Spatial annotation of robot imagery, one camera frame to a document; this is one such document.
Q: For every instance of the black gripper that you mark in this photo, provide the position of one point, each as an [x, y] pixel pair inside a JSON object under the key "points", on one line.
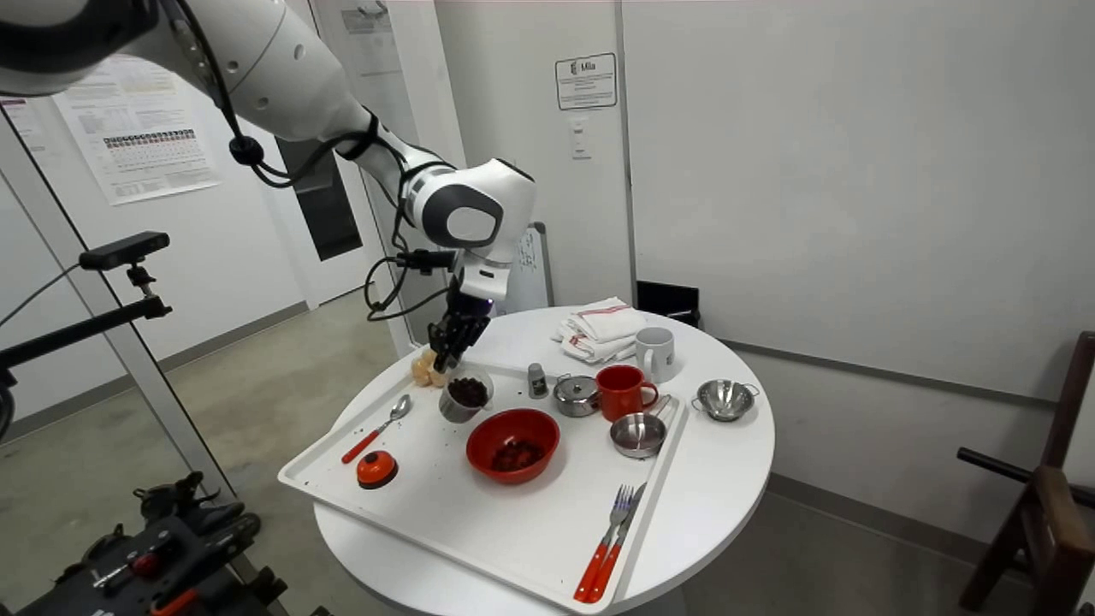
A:
{"points": [[467, 316]]}

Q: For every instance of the dark cup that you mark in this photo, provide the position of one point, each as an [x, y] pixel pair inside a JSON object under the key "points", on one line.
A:
{"points": [[467, 398]]}

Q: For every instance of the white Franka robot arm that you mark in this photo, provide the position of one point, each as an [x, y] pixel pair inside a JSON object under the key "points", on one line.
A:
{"points": [[284, 70]]}

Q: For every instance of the orange bowl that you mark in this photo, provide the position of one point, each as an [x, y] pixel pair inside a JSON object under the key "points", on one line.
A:
{"points": [[516, 446]]}

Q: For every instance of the small steel bowl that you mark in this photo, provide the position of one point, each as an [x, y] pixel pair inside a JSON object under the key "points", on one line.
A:
{"points": [[639, 436], [727, 398]]}

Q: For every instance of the bread rolls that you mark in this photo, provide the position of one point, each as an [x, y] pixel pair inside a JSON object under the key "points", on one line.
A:
{"points": [[426, 366]]}

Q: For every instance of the grey shaker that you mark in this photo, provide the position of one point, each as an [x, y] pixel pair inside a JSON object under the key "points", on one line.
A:
{"points": [[534, 380]]}

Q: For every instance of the small steel lidded pot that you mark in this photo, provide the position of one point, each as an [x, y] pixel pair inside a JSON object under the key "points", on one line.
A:
{"points": [[577, 395]]}

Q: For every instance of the white cloth with red stripes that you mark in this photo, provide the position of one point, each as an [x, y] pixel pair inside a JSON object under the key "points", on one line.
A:
{"points": [[601, 331]]}

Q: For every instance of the white tray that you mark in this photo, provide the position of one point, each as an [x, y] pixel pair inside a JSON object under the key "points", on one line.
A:
{"points": [[502, 514]]}

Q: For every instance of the red mug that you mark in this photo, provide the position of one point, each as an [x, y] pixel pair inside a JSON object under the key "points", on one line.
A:
{"points": [[621, 390]]}

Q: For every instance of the wooden chair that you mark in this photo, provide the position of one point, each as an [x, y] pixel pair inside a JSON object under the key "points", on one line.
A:
{"points": [[1032, 507]]}

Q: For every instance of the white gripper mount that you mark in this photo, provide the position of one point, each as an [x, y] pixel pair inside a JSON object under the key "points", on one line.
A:
{"points": [[484, 282]]}

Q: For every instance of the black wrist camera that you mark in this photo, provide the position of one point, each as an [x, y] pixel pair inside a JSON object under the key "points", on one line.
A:
{"points": [[428, 261]]}

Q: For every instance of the black box by wall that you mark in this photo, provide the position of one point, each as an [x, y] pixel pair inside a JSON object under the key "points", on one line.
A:
{"points": [[667, 303]]}

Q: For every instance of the white wall sign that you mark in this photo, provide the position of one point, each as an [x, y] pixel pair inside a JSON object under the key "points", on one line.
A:
{"points": [[585, 83]]}

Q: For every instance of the aluminium frame post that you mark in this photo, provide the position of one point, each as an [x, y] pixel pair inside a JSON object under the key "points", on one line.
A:
{"points": [[123, 342]]}

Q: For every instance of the black camera on stand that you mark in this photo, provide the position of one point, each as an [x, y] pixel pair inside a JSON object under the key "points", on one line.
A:
{"points": [[123, 249]]}

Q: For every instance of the black camera stand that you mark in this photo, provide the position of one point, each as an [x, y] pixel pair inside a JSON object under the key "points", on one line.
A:
{"points": [[79, 331]]}

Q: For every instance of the paper wall poster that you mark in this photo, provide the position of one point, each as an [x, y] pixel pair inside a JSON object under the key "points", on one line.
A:
{"points": [[139, 142]]}

